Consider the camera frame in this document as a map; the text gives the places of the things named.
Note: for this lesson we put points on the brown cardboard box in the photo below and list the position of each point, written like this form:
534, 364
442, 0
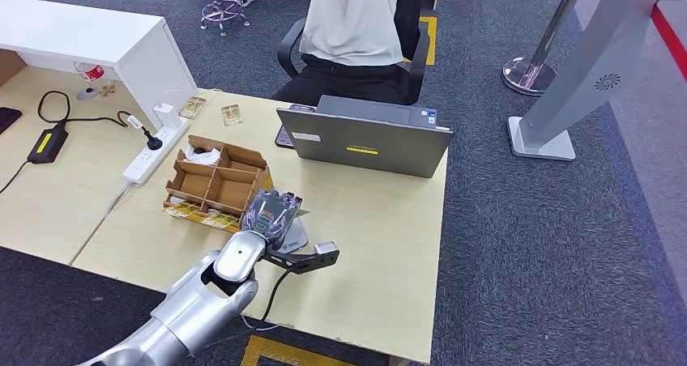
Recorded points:
9, 66

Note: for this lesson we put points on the white charger plug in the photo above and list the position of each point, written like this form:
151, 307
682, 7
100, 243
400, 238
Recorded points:
167, 116

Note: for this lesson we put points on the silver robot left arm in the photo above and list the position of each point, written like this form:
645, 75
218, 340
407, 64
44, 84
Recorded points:
188, 310

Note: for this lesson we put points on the cardboard organizer box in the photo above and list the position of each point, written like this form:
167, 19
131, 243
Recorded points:
220, 184

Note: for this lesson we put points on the white desk shelf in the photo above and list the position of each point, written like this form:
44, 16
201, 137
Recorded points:
96, 36

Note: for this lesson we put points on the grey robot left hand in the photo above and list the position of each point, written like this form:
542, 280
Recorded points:
271, 213

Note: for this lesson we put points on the small grey stand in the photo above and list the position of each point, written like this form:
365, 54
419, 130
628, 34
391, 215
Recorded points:
87, 94

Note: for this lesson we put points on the black power plug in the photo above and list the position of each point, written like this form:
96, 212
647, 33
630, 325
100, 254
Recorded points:
154, 142

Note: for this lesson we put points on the chrome base stool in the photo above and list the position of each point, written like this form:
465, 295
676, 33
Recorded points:
223, 12

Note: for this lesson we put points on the black flat device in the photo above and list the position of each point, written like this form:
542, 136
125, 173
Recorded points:
8, 119

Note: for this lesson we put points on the black power adapter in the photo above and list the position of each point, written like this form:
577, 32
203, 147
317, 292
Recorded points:
48, 144

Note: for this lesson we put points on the crumpled white paper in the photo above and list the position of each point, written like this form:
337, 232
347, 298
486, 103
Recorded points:
206, 157

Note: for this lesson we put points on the white power strip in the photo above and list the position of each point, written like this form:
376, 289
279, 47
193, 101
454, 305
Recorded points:
153, 157

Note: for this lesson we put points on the grey laptop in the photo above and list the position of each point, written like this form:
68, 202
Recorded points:
370, 143

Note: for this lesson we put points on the black smartphone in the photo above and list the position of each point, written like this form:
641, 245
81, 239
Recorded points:
283, 135

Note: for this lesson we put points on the grey kiosk stand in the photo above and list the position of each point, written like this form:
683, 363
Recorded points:
585, 68

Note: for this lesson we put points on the clear red-label water bottle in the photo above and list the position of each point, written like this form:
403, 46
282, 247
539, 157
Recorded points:
92, 72

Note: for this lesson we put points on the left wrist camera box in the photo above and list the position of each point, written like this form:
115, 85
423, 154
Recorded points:
324, 249

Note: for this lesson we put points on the small wooden figure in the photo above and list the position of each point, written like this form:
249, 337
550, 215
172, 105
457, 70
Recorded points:
108, 89

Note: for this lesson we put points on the chrome stanchion post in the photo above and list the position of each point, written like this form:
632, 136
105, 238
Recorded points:
528, 76

